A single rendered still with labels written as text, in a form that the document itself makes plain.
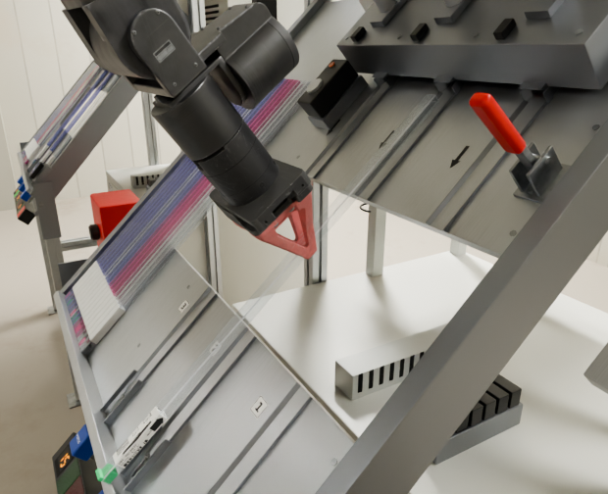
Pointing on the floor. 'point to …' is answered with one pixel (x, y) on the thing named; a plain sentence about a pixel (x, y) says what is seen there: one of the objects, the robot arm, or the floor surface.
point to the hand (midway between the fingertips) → (304, 247)
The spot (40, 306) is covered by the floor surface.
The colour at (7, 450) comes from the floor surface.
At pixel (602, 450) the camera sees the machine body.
